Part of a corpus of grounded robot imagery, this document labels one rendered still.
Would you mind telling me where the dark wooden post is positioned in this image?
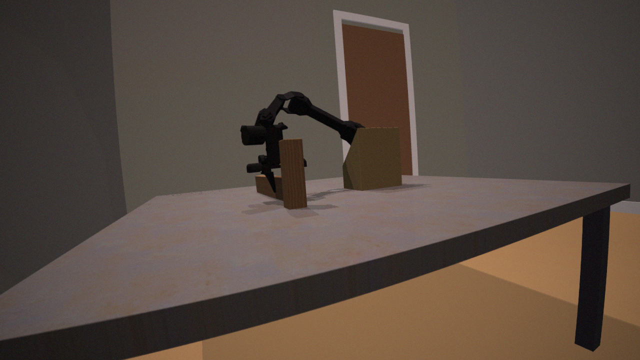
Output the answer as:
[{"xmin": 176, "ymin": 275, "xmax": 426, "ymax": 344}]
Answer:
[{"xmin": 278, "ymin": 138, "xmax": 307, "ymax": 210}]

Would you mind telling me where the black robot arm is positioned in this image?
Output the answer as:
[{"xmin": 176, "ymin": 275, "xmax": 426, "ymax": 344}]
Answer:
[{"xmin": 240, "ymin": 91, "xmax": 365, "ymax": 146}]

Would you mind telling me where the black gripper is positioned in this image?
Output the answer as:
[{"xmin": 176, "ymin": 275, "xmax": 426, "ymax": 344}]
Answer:
[{"xmin": 246, "ymin": 143, "xmax": 281, "ymax": 193}]

